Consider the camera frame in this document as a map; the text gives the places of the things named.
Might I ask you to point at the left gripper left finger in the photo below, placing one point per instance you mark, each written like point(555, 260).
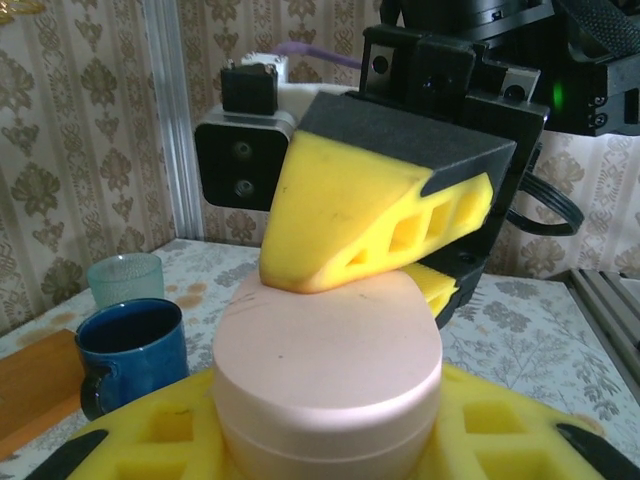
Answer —
point(150, 435)

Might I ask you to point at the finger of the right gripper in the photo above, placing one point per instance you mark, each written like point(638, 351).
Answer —
point(350, 190)
point(455, 285)

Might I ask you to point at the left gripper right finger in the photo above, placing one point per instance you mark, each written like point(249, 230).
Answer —
point(500, 430)

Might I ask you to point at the peach pink charging case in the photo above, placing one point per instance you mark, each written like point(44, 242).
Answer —
point(325, 375)

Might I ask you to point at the dark blue mug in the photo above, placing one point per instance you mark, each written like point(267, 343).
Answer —
point(145, 360)

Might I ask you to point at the gold rack with wooden base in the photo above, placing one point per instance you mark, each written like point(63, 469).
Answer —
point(35, 380)

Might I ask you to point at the teal glass tumbler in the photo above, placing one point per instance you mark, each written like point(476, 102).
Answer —
point(125, 280)

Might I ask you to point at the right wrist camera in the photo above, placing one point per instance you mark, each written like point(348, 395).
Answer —
point(240, 165)

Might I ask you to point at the aluminium front rail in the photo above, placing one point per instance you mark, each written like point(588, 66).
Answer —
point(610, 320)

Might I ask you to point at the aluminium corner post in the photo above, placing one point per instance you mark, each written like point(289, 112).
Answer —
point(172, 125)

